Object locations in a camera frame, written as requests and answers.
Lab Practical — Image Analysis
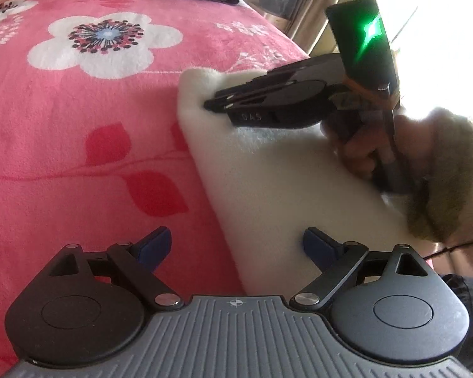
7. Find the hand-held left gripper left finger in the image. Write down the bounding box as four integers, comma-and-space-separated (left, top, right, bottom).
48, 226, 186, 312

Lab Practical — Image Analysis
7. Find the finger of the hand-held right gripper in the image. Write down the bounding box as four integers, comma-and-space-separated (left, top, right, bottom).
202, 94, 269, 112
214, 78, 270, 102

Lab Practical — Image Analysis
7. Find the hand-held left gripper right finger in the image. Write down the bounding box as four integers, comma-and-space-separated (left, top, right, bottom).
289, 226, 428, 312

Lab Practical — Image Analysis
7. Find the cream white knit sweater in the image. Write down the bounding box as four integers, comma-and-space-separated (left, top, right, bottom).
177, 69, 432, 296

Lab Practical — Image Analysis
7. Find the person's right hand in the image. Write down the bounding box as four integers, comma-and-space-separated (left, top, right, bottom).
322, 110, 439, 179

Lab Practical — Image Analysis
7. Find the beige curtain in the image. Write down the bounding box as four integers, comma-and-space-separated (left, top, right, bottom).
286, 0, 364, 54

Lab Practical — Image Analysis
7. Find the pink floral blanket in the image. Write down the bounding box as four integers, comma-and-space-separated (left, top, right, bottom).
0, 0, 312, 367

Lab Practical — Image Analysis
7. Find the black cable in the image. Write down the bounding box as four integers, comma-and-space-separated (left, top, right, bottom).
421, 235, 473, 261

